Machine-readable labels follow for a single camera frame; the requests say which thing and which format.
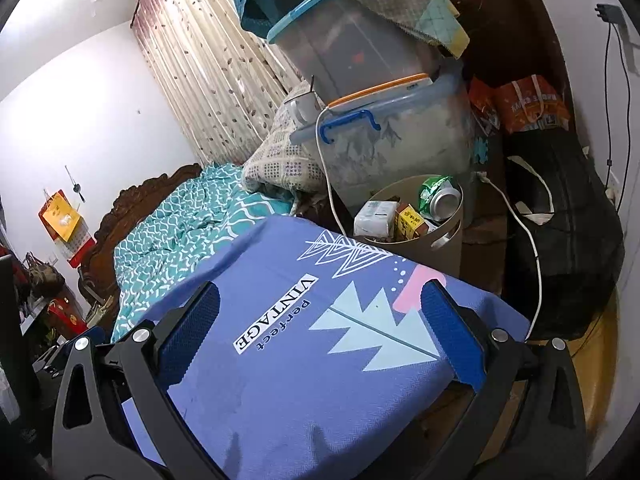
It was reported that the black bag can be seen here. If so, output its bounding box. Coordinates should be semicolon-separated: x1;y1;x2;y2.
501;128;625;339

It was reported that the teal patterned bed quilt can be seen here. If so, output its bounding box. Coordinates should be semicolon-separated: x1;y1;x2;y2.
112;164;294;341

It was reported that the beige plastic trash bin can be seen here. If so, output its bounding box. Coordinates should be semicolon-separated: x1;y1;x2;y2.
357;174;464;278

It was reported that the orange plastic bag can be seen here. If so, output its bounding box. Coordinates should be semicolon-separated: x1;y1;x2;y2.
468;75;570;133

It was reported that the blue patterned blanket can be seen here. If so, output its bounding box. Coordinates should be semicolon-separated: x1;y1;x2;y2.
114;216;529;479

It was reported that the carved wooden headboard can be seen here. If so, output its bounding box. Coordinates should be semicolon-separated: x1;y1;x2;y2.
78;164;202;306

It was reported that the upper teal-lid storage box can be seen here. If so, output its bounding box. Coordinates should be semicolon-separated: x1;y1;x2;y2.
267;0;442;103

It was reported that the green soda can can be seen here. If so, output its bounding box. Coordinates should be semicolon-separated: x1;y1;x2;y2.
418;176;462;222

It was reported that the white cable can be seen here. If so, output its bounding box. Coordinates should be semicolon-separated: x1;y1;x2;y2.
313;79;544;340

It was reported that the beige patterned curtain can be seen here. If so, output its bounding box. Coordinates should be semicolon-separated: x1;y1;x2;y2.
131;0;300;165

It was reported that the cluttered storage shelf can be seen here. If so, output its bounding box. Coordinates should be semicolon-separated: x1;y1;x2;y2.
1;247;87;416

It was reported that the brown yellow medicine box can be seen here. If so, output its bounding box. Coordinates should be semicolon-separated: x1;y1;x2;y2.
396;202;430;240

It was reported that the large clear storage box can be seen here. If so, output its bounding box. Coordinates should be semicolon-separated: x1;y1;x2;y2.
291;63;475;214

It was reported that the white tissue pack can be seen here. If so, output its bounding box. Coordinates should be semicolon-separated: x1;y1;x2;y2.
354;200;398;240

